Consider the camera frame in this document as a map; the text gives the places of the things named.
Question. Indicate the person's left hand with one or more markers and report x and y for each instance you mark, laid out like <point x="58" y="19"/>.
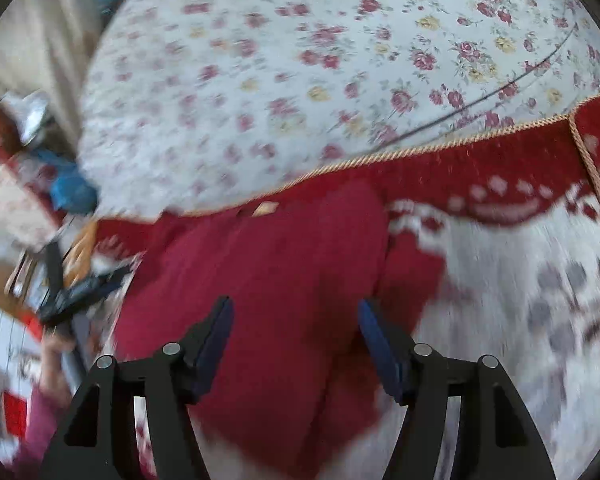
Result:
<point x="55" y="360"/>

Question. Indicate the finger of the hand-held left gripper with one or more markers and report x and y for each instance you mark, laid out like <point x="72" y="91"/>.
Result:
<point x="107" y="280"/>

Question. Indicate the blue plastic bag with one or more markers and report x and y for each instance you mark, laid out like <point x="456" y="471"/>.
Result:
<point x="70" y="190"/>

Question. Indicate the floral bed sheet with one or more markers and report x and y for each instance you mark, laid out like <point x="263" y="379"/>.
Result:
<point x="280" y="60"/>

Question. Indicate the white plush blanket red border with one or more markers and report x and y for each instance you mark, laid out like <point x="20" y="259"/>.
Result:
<point x="505" y="285"/>

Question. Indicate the person's left forearm pink sleeve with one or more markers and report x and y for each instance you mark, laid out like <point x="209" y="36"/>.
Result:
<point x="40" y="430"/>

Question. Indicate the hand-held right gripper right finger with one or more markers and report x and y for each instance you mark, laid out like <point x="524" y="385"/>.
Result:
<point x="380" y="345"/>

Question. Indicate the red fleece garment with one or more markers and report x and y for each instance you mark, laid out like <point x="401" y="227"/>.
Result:
<point x="280" y="285"/>

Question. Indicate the orange plush blanket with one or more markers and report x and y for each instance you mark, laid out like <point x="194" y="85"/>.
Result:
<point x="82" y="245"/>

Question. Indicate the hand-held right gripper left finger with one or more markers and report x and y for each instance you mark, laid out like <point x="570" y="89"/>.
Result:
<point x="212" y="345"/>

